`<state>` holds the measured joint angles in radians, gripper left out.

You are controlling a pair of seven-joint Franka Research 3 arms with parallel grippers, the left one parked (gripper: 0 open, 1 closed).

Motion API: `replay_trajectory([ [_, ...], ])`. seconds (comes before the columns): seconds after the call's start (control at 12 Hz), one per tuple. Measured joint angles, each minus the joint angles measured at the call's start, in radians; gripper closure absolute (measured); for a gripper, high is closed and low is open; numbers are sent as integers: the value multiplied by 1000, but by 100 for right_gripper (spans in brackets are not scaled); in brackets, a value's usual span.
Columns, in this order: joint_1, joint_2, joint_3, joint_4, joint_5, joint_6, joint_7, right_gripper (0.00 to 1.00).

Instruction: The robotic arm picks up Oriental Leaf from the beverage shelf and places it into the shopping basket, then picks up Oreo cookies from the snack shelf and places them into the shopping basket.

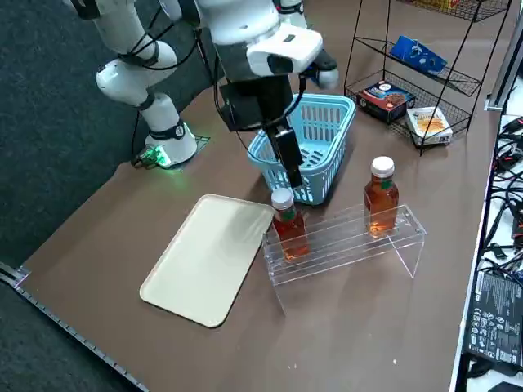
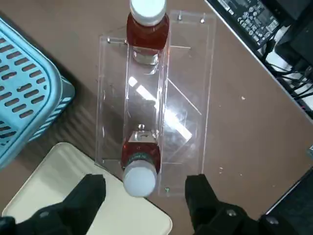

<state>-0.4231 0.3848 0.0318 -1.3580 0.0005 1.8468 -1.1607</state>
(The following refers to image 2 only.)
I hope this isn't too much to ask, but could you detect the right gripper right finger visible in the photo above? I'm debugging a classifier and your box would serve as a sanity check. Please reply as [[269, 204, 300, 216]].
[[184, 173, 303, 235]]

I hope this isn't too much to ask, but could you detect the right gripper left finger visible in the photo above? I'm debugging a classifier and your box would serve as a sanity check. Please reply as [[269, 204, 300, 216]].
[[0, 173, 107, 235]]

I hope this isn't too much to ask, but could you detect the amber tea bottle white cap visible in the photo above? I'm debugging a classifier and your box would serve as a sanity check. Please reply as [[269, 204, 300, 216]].
[[126, 0, 171, 66], [121, 131, 162, 198]]

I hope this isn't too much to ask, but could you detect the light blue plastic shopping basket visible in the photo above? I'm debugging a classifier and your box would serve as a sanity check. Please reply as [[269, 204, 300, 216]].
[[0, 17, 76, 169]]

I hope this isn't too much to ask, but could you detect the clear acrylic step shelf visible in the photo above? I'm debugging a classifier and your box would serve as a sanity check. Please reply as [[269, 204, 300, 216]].
[[94, 9, 218, 198]]

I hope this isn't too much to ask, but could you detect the cream plastic tray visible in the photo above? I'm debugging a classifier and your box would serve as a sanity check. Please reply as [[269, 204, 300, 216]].
[[1, 142, 172, 235]]

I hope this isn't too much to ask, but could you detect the black power brick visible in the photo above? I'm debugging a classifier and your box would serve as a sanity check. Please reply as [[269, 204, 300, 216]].
[[276, 17, 313, 71]]

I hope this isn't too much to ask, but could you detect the black labelled power adapter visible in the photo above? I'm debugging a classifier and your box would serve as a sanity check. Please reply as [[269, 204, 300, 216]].
[[204, 0, 293, 52]]

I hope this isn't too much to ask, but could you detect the tangled black cable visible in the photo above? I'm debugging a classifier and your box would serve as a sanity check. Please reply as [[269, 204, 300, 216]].
[[263, 39, 313, 111]]

